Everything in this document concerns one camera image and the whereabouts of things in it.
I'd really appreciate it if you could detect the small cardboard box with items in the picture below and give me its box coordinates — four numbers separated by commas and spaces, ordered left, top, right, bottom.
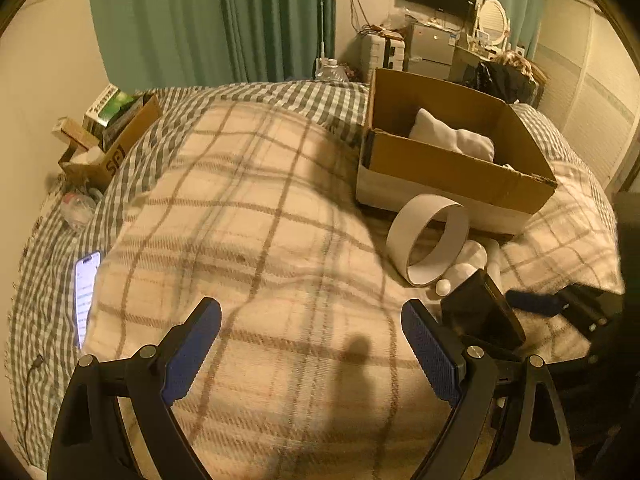
52, 93, 162, 192

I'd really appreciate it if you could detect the black wallet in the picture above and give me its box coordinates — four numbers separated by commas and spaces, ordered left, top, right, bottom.
440, 269, 526, 351

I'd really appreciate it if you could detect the clear plastic bottle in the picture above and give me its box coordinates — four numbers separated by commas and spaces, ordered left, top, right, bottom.
61, 192, 98, 231

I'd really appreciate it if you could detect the white cloth in box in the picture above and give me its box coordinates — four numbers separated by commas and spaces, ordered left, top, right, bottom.
409, 108, 495, 162

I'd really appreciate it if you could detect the oval vanity mirror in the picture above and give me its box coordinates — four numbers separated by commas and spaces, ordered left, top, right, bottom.
476, 0, 510, 49

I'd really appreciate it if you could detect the beige plaid blanket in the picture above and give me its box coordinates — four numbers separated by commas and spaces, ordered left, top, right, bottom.
79, 98, 626, 480

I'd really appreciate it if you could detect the white cardboard tape ring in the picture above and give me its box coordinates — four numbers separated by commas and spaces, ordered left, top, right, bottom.
385, 193, 471, 287

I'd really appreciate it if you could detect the black clothing on chair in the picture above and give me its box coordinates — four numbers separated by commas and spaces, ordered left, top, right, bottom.
462, 62, 538, 105

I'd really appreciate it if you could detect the grey mini fridge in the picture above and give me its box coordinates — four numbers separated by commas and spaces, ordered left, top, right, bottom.
405, 23, 456, 80

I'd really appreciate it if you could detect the lit smartphone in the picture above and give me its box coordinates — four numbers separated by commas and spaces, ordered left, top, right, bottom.
74, 252, 102, 349

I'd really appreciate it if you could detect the grey checked bedsheet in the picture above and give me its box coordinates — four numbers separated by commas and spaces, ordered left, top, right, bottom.
5, 79, 618, 470

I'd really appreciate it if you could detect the green white product box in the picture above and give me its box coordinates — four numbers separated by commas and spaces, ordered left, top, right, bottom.
82, 84, 134, 130

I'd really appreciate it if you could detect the large water jug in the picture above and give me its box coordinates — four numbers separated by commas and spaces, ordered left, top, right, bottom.
314, 58, 349, 82

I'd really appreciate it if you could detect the white louvered wardrobe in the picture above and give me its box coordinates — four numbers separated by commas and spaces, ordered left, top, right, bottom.
534, 0, 639, 186

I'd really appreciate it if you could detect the large open cardboard box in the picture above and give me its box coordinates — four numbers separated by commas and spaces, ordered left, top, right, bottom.
355, 68, 558, 236

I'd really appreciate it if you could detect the white plush toy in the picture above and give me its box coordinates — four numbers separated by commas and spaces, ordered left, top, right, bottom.
435, 237, 504, 298

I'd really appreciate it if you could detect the white suitcase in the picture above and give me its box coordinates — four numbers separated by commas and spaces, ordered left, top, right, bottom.
360, 32, 405, 84

